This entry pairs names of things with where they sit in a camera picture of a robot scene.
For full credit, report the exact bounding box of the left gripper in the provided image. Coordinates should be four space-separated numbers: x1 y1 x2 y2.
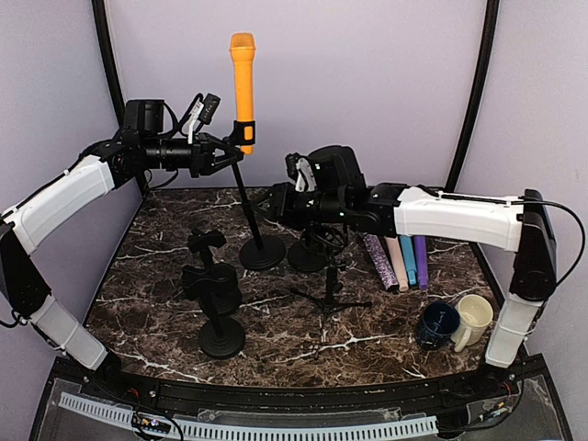
141 130 244 176

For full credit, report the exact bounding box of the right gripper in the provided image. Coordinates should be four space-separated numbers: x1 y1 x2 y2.
252 180 349 230

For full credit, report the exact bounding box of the black stand of orange microphone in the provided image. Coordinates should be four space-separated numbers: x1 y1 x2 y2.
225 120 287 271

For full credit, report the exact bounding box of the black stand of purple microphone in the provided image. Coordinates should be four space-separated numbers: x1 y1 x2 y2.
287 227 327 273

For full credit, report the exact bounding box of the black tripod shock-mount stand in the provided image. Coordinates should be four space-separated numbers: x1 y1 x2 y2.
290 224 373 330

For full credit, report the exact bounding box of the black stand of blue microphone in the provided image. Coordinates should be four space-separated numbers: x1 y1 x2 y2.
198 288 245 359

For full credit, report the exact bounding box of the glitter silver-head microphone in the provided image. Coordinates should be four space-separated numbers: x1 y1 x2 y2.
362 234 399 291

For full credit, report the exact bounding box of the orange microphone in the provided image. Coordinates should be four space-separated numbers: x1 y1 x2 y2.
230 32 255 155

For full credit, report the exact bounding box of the beige microphone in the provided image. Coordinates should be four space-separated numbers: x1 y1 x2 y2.
385 237 409 292

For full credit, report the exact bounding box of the blue microphone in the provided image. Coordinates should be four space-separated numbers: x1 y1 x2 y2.
400 235 417 286

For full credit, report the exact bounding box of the purple microphone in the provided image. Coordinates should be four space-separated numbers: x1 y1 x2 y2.
413 235 429 290

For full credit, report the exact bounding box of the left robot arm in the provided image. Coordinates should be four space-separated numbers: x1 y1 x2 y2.
1 95 255 401

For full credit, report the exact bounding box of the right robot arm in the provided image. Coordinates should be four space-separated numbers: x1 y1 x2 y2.
254 145 573 399

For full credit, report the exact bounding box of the black stand of beige microphone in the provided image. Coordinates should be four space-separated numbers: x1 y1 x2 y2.
181 228 243 317

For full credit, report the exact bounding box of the dark blue mug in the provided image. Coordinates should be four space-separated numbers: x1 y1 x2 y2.
415 301 460 350

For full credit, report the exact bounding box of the cream mug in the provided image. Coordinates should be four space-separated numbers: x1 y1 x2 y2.
451 294 493 353

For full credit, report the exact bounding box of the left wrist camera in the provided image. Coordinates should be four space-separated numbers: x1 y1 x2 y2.
180 93 221 144

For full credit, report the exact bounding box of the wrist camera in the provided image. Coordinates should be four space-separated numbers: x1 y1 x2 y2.
180 93 221 144
285 153 318 193

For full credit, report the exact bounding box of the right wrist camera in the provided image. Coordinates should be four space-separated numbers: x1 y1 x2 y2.
285 153 318 193

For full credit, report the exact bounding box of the left black frame post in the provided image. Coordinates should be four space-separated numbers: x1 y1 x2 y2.
91 0 126 141

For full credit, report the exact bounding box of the black frame post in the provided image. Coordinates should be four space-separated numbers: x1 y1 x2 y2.
445 0 501 192
91 0 126 141

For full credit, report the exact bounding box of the white cable tray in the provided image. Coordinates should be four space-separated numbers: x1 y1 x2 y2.
58 392 438 440

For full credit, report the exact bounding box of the black front rail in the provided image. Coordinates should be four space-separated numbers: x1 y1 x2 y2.
70 360 528 415

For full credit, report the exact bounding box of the right black frame post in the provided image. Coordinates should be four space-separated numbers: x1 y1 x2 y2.
445 0 501 192

